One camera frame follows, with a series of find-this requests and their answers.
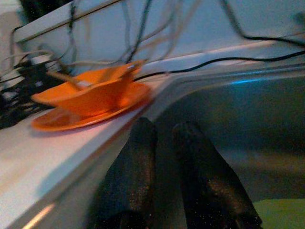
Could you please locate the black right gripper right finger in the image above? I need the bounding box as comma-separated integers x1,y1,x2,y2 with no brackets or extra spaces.
173,120,263,229

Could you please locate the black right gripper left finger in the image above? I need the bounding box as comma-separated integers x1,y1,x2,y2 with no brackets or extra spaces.
91,117,158,229

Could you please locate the orange plate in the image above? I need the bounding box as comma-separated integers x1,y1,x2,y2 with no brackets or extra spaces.
30,81,153,132

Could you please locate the orange bowl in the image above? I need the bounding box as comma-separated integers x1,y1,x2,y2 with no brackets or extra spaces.
31,59,146,117

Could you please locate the wooden chopstick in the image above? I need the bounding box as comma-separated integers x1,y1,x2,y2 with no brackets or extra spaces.
47,71,83,91

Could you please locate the stainless steel sink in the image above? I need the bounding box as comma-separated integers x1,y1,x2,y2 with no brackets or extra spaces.
21,63,305,229

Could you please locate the green plate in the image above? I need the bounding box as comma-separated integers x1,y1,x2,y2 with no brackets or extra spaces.
252,198,305,229

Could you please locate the black cable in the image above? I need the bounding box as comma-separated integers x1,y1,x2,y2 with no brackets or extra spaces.
132,50,305,81
220,0,305,47
126,0,153,64

